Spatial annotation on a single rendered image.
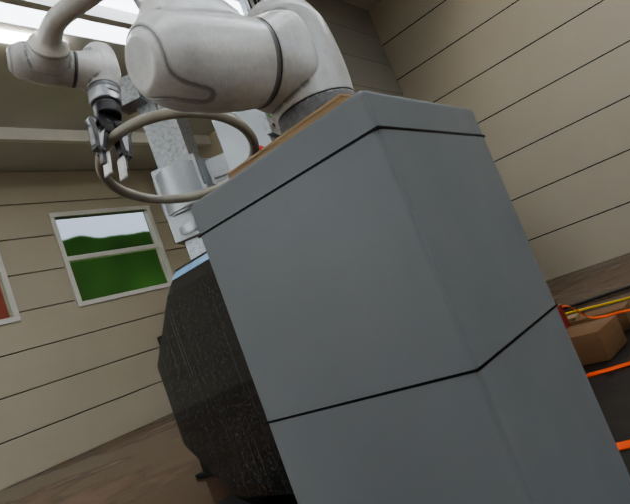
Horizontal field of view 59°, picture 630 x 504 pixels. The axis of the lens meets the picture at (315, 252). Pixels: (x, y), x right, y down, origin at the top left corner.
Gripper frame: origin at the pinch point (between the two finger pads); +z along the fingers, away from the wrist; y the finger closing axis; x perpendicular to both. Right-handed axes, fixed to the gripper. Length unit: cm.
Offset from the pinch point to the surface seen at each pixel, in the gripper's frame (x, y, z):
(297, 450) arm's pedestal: -46, -6, 84
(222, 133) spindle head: 20, 67, -48
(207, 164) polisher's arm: 69, 105, -73
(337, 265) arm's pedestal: -69, -14, 62
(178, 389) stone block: 48, 47, 49
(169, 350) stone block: 44, 43, 36
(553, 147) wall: -22, 544, -173
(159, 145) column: 85, 90, -91
